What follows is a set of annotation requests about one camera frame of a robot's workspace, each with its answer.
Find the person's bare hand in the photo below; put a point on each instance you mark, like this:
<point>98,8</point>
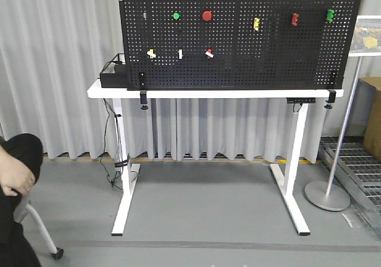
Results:
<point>16,178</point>

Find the red white selector switch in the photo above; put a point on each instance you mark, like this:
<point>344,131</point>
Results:
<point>209,53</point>

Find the grey wheeled chair leg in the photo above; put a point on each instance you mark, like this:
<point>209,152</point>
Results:
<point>25,208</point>

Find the person in black clothes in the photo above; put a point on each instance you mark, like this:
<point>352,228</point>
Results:
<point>21,161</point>

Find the black power supply box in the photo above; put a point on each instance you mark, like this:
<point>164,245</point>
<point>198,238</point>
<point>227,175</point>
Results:
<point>114,73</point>

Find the left black table clamp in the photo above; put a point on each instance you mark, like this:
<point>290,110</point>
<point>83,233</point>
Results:
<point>143,100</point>

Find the black table clamp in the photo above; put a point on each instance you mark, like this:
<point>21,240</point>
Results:
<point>331,99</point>
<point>143,100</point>

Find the black perforated pegboard panel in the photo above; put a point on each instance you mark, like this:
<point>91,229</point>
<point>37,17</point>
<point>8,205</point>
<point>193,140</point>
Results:
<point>279,56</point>

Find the lower red mushroom button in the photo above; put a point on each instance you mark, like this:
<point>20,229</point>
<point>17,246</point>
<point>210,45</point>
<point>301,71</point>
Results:
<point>207,15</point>

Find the black desk control panel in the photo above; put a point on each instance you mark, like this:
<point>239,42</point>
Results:
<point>300,100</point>

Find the grey round-base sign stand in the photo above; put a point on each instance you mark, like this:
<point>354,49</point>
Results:
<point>327,195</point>

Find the right black table clamp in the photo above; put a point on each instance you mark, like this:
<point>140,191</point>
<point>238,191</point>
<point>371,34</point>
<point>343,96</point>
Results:
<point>331,99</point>

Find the metal grating platform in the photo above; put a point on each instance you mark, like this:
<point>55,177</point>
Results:
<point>358,173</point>

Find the brown cardboard box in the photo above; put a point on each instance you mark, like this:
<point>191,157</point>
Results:
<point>372,135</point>

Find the framed poster sign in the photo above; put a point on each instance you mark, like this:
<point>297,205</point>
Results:
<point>366,37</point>

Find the white standing desk frame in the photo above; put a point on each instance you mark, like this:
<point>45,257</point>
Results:
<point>285,179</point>

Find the black left pegboard bracket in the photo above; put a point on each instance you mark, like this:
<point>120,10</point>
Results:
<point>142,81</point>

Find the yellow rotary selector switch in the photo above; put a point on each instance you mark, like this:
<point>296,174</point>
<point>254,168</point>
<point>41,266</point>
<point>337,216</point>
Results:
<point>151,53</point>

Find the yellow toggle switch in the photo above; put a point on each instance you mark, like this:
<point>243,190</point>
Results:
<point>256,24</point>

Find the red toggle switch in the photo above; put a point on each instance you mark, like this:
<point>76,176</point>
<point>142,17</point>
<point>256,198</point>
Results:
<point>294,21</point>

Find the green toggle switch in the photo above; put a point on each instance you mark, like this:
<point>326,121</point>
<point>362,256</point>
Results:
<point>330,15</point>

